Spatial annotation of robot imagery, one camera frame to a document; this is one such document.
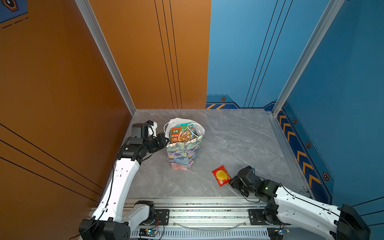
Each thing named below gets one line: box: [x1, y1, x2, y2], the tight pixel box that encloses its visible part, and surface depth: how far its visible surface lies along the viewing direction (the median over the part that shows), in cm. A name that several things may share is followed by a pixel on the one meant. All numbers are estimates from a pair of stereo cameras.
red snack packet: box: [211, 165, 232, 187], surface depth 88 cm
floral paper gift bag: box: [163, 117, 206, 171], surface depth 82 cm
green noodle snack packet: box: [169, 122, 195, 144], surface depth 84 cm
